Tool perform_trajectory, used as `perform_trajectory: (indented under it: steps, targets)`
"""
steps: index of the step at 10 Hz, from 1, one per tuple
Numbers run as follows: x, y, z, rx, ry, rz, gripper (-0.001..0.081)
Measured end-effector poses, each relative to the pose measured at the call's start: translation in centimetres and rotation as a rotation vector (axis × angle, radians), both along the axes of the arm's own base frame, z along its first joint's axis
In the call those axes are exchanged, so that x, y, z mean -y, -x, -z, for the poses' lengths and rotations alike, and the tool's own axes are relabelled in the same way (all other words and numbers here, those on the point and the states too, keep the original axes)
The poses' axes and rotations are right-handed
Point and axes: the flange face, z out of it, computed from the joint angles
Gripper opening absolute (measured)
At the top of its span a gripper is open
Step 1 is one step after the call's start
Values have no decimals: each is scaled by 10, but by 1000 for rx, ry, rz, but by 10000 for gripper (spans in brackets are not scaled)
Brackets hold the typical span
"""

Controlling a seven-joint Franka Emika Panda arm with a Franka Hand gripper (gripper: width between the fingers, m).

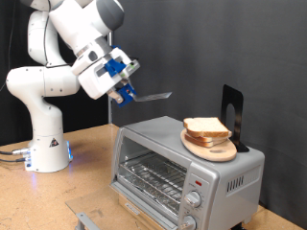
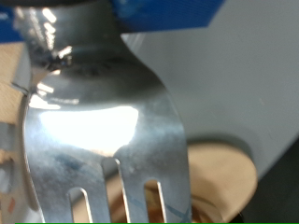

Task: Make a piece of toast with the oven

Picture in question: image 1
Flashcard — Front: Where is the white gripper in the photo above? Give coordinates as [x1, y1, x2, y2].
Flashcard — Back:
[77, 47, 141, 105]

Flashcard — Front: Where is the metal spatula with blue block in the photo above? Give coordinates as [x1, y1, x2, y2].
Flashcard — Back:
[116, 82, 174, 108]

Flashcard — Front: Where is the glass oven door with handle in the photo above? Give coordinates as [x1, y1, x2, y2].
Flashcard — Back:
[65, 184, 168, 230]

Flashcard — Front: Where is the silver oven knob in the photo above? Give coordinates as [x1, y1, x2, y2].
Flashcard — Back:
[184, 190, 202, 209]
[179, 214, 198, 230]

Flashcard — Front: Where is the silver toaster oven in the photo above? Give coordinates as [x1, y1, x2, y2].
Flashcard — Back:
[109, 115, 266, 230]

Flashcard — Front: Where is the vertical metal pole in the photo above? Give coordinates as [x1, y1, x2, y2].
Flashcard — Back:
[106, 31, 114, 125]

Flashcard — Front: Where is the round wooden cutting board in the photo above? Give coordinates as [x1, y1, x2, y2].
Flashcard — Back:
[179, 128, 238, 163]

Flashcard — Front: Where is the black metal bookend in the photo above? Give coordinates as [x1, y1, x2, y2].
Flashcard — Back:
[220, 84, 250, 153]

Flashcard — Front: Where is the wooden crate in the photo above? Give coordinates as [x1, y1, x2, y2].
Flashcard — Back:
[118, 194, 176, 230]

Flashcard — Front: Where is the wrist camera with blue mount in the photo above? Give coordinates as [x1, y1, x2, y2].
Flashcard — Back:
[104, 57, 141, 80]

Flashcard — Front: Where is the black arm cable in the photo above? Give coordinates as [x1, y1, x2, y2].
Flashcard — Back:
[42, 0, 72, 69]

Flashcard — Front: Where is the wire oven rack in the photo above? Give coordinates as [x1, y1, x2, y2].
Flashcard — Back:
[118, 151, 188, 216]

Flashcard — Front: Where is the grey base cable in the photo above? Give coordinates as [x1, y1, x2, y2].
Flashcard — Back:
[0, 156, 27, 164]
[0, 147, 32, 157]

